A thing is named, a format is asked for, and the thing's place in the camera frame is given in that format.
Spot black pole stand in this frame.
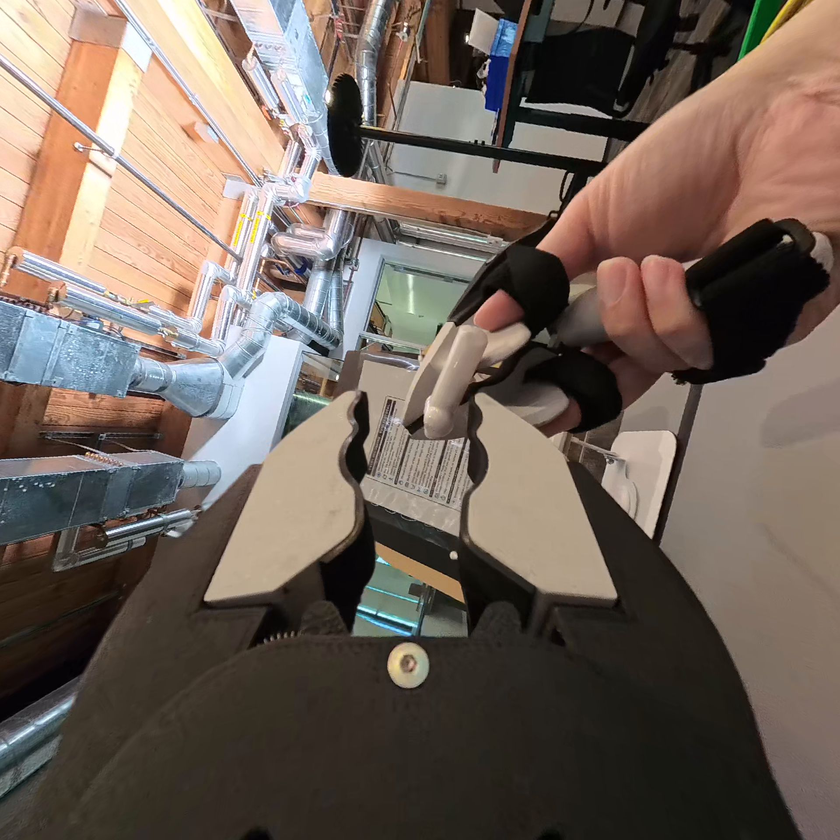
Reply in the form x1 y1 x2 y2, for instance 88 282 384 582
326 73 609 178

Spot wooden framed sign board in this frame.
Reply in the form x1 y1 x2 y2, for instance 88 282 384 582
338 350 483 603

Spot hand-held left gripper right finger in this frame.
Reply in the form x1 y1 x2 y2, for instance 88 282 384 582
459 392 620 608

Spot yellow network cable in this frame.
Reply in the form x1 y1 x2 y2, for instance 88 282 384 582
764 0 812 35

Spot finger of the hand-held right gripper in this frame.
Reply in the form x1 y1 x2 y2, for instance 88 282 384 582
508 382 571 429
400 322 532 441

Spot tapered silver duct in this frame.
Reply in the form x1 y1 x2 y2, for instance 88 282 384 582
0 453 222 547

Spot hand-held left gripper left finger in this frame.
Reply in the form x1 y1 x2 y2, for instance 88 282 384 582
203 390 376 605

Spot green plastic bin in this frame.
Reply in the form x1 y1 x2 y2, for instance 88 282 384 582
738 0 798 61

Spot person's right hand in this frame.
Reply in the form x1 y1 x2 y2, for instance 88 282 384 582
472 20 840 437

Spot blue storage box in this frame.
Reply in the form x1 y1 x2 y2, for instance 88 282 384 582
484 18 521 114

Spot cluster of silver ducts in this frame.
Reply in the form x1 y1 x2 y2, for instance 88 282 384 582
7 131 355 422

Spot corrugated round silver duct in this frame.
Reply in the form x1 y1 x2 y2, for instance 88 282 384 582
0 679 84 791

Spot wooden top table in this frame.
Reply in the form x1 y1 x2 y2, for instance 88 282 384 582
491 0 652 176

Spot metal pipe fitting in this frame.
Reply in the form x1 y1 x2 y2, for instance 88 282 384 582
51 507 202 573

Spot white paper roll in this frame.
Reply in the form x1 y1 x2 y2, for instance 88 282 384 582
469 10 504 51

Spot rectangular silver duct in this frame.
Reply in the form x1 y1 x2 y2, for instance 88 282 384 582
230 0 330 135

